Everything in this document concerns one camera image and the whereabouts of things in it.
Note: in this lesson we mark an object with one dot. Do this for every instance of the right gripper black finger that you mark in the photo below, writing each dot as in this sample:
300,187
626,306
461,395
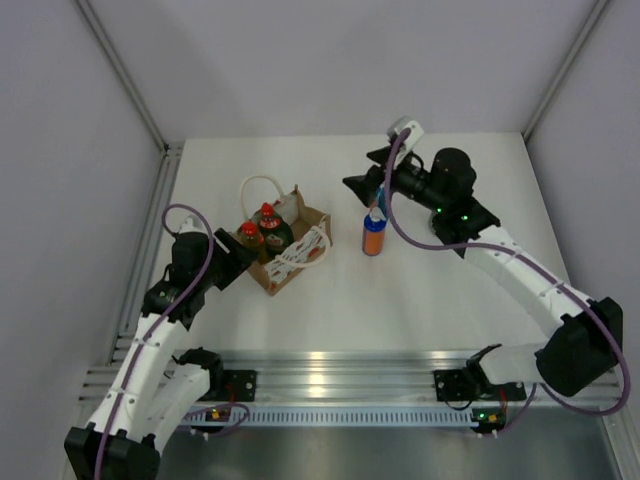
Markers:
380,156
366,186

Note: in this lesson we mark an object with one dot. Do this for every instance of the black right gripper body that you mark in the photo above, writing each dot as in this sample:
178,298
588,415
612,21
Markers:
411,182

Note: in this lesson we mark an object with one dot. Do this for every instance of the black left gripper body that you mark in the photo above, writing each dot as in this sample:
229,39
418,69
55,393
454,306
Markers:
218,272

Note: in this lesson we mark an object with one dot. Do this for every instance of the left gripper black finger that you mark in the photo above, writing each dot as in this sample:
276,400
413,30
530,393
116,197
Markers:
245,257
227,242

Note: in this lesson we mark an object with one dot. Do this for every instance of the yellow dish soap bottle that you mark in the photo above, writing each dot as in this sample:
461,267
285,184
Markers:
252,239

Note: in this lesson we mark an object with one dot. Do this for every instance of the green dish soap bottle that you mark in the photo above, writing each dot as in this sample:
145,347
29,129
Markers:
277,233

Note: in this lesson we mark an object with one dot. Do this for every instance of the blue orange pump bottle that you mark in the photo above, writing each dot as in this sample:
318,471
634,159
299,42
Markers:
374,227

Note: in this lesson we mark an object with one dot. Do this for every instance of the watermelon print jute bag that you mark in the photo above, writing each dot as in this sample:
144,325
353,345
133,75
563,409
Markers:
312,232

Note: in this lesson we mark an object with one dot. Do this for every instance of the grey-green pump soap bottle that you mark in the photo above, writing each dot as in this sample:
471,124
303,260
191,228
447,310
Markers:
435,224

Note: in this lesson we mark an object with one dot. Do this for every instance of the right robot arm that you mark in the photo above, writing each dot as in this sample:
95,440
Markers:
583,336

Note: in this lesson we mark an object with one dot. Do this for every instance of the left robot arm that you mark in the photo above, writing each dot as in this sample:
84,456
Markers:
154,389

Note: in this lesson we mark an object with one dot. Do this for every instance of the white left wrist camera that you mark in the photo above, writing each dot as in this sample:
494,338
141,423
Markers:
192,224

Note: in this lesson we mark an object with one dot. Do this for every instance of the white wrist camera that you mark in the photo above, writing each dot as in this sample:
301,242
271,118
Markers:
410,132
192,224

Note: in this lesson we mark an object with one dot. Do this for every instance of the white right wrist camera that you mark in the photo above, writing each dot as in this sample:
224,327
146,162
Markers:
410,132

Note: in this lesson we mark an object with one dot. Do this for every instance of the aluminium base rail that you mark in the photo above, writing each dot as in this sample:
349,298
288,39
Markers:
345,377

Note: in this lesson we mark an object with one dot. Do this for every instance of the white slotted cable duct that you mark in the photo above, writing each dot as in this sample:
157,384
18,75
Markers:
260,416

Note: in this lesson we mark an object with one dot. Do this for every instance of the aluminium frame post right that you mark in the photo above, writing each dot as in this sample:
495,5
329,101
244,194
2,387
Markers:
569,60

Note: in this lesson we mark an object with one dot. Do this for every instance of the aluminium frame post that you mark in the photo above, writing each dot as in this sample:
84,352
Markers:
101,35
569,60

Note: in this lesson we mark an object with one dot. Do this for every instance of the aluminium frame post left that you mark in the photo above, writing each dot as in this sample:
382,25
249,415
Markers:
101,35

